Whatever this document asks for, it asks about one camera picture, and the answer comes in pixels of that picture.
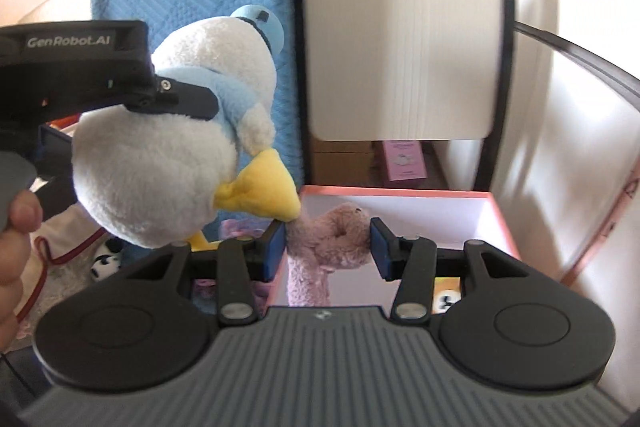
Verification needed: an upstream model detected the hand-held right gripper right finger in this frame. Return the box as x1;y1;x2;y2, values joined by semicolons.
370;217;526;327

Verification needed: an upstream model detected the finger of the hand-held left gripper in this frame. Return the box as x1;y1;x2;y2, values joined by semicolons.
39;127;76;180
127;74;221;122

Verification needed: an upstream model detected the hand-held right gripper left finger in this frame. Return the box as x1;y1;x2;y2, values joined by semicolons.
122;219;287;327

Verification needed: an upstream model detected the pink fluffy plush toy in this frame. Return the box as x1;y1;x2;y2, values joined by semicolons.
285;202;373;308

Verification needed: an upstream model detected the pink cardboard box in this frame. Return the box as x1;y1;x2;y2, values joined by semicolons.
270;185;523;308

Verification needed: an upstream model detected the white duck plush toy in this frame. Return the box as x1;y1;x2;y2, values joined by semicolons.
71;4;302;253

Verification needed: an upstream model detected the brown bear plush toy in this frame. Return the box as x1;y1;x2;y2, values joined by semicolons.
432;277;466;313

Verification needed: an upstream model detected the person's left hand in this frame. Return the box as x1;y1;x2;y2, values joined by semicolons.
0;189;46;353

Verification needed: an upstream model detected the pink printed booklet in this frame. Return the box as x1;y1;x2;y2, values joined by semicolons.
382;139;428;182

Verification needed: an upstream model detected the brown cardboard box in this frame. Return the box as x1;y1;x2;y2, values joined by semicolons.
311;139;387;188

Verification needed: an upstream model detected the small panda plush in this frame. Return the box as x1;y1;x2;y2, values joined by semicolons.
90;241;123;283

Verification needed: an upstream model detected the red cord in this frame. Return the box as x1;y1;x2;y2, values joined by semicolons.
17;227;108;323

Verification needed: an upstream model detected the cream chair with black frame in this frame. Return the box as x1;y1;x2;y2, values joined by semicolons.
292;0;516;192

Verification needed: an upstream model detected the black curved rail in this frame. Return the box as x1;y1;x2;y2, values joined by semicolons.
515;21;640;95

